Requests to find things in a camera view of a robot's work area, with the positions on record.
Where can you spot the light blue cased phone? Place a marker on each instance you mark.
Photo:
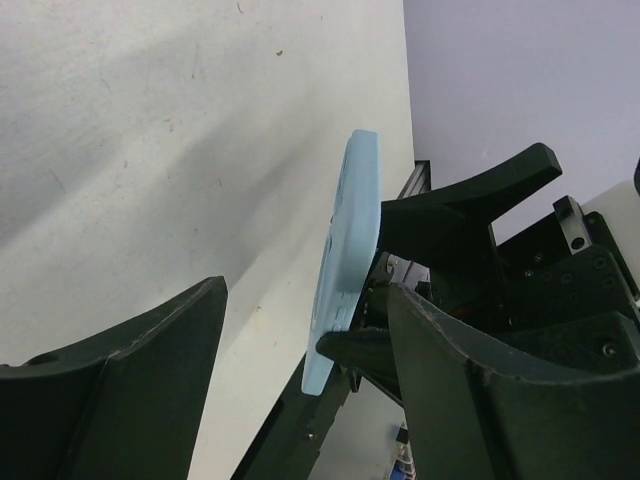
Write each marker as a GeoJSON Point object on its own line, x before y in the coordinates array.
{"type": "Point", "coordinates": [348, 253]}

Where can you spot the aluminium frame rail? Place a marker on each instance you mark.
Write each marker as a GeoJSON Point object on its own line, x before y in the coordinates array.
{"type": "Point", "coordinates": [419, 180]}

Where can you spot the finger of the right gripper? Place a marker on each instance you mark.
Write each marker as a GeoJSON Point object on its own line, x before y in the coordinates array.
{"type": "Point", "coordinates": [364, 354]}

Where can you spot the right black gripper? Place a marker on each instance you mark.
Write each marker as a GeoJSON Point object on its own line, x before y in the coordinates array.
{"type": "Point", "coordinates": [559, 290]}

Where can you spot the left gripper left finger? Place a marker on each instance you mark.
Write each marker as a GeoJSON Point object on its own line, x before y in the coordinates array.
{"type": "Point", "coordinates": [125, 403]}

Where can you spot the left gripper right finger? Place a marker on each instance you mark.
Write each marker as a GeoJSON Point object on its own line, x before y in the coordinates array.
{"type": "Point", "coordinates": [478, 408]}

